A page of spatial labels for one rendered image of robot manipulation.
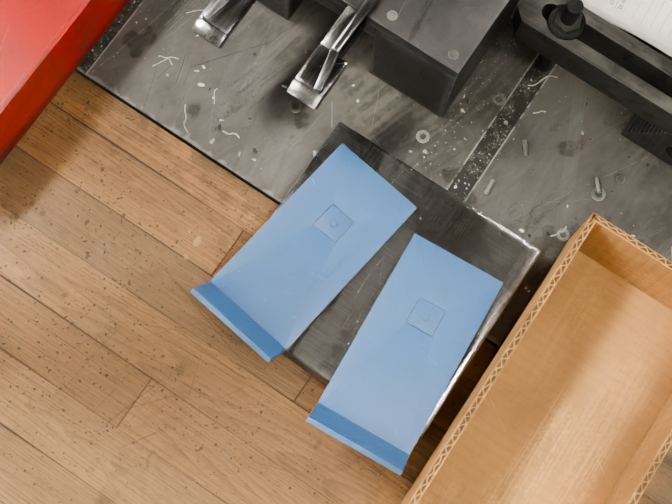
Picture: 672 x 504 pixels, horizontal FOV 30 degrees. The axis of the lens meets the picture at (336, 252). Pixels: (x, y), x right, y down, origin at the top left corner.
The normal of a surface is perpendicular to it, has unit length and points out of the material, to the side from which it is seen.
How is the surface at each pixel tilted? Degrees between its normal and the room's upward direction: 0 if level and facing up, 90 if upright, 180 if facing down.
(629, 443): 0
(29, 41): 0
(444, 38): 0
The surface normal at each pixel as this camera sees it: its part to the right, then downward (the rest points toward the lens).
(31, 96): 0.83, 0.54
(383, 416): 0.05, -0.25
